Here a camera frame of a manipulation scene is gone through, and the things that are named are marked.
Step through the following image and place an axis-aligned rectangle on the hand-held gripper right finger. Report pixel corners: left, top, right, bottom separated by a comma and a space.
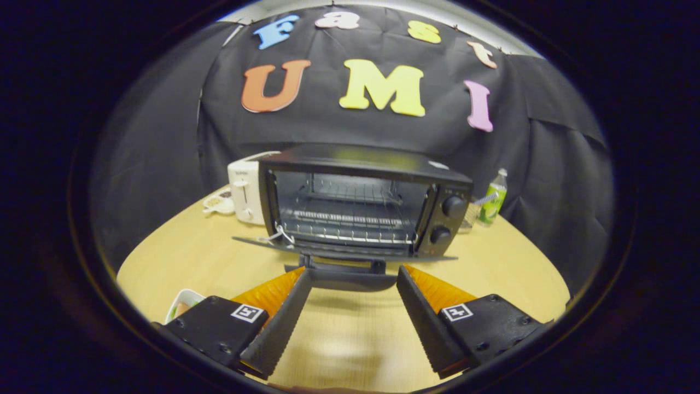
396, 265, 553, 379

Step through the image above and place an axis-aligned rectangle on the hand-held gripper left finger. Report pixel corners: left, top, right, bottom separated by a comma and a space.
155, 267, 312, 381

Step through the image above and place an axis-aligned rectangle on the black toaster oven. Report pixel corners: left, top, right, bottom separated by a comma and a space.
232, 143, 474, 292

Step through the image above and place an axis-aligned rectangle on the white pop-up toaster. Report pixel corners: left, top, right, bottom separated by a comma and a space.
227, 151, 281, 225

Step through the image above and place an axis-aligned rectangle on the white plate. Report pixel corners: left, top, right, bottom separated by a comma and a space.
164, 289, 206, 323

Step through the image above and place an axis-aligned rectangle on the clear glass with straw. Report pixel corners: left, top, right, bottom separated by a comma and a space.
458, 192, 498, 233

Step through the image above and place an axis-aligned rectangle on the green label plastic bottle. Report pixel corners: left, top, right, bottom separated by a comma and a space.
479, 168, 508, 226

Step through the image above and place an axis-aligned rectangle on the small dish with snacks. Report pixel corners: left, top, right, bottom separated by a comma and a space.
202, 186, 236, 215

